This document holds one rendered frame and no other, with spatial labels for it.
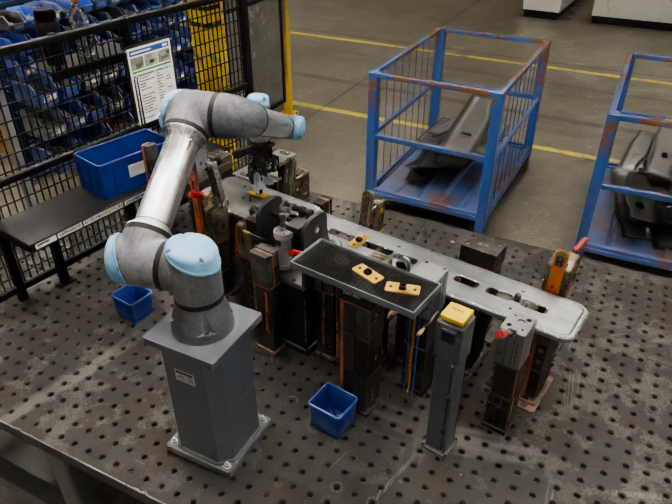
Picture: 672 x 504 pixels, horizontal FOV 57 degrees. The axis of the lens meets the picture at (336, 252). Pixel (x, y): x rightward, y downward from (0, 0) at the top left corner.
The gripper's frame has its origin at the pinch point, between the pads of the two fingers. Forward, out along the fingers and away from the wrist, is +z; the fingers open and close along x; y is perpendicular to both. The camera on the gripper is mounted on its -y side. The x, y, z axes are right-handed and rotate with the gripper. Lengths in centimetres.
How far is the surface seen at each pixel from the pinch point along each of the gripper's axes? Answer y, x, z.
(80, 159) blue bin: -48, -37, -12
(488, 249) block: 84, 10, -2
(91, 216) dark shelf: -33, -47, 0
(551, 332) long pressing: 112, -14, 0
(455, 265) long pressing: 78, 0, 1
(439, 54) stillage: -65, 272, 26
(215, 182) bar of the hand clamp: 1.0, -21.4, -12.1
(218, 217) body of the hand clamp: 2.8, -23.4, -0.5
